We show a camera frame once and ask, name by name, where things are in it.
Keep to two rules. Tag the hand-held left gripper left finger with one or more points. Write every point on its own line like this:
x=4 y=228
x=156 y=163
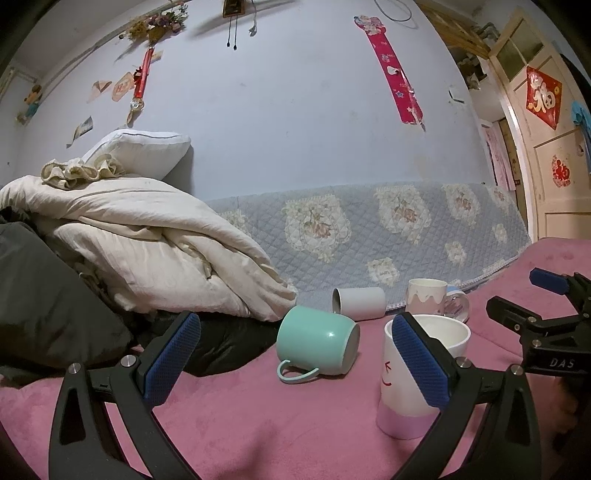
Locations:
x=171 y=364

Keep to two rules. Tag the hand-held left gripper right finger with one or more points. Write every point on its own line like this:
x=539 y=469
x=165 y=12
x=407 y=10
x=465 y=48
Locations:
x=422 y=367

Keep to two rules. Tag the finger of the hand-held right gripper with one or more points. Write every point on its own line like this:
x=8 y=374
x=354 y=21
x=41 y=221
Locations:
x=548 y=280
x=512 y=314

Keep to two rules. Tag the teal mug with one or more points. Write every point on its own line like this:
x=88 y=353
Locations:
x=316 y=334

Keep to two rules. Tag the white cup with smile print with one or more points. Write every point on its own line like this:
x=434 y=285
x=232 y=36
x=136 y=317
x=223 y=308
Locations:
x=392 y=392

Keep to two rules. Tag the plain white cup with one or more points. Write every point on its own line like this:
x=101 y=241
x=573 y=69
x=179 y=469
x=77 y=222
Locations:
x=364 y=302

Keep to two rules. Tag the black puffy jacket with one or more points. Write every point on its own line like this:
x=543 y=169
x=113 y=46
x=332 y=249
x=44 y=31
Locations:
x=231 y=341

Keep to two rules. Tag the white and pink mug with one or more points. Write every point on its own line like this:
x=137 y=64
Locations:
x=427 y=297

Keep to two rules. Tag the cream panelled door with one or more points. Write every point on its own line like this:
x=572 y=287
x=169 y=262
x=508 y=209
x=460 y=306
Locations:
x=554 y=207

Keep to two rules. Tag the red paper cutout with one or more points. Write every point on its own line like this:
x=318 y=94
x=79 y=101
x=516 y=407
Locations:
x=560 y=171

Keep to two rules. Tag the cream quilt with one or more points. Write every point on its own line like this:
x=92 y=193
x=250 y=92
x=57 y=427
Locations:
x=138 y=230

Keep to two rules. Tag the dark grey cloth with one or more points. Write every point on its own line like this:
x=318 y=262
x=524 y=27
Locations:
x=51 y=295

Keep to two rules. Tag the floral quilted blanket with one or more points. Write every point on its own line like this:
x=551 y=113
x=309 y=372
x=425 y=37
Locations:
x=346 y=230

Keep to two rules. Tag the blue hanging item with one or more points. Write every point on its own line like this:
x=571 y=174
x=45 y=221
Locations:
x=581 y=117

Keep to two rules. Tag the red diamond door poster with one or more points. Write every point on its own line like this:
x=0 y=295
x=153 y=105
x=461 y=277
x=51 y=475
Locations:
x=544 y=97

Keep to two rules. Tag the white pillow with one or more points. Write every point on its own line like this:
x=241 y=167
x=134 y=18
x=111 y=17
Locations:
x=143 y=152

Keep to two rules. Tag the cream ruffled cloth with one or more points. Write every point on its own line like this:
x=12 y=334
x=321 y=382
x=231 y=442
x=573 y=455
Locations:
x=69 y=173

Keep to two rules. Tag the red hanging knot ornament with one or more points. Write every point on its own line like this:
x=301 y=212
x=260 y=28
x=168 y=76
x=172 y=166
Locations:
x=143 y=74

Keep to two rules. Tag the artificial flower decoration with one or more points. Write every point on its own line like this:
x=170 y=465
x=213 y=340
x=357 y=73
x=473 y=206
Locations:
x=159 y=25

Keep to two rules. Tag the pink wall poster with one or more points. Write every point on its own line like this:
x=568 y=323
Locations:
x=498 y=157

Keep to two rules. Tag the peeling paper wall sticker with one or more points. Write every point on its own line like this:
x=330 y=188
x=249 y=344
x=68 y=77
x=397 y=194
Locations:
x=84 y=127

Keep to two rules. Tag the long red wall banner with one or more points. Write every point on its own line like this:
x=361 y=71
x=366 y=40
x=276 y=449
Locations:
x=392 y=64

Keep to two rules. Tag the fan-shaped wall sticker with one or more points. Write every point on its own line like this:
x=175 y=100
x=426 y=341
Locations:
x=99 y=90

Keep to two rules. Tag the cartoon figure wall sticker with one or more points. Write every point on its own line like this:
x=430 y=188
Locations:
x=31 y=104

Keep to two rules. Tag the dark hanging wall ornament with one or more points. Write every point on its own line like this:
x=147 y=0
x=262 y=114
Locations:
x=232 y=11

